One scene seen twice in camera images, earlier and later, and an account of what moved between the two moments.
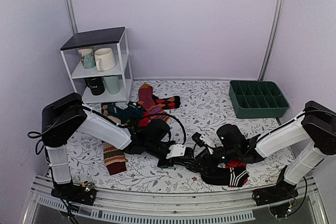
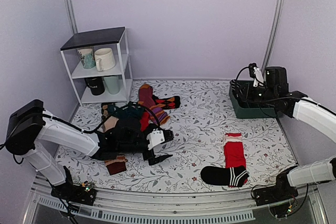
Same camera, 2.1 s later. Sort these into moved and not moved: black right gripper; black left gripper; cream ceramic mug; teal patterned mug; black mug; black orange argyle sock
Moved: black left gripper; black right gripper
Not moved: cream ceramic mug; teal patterned mug; black orange argyle sock; black mug
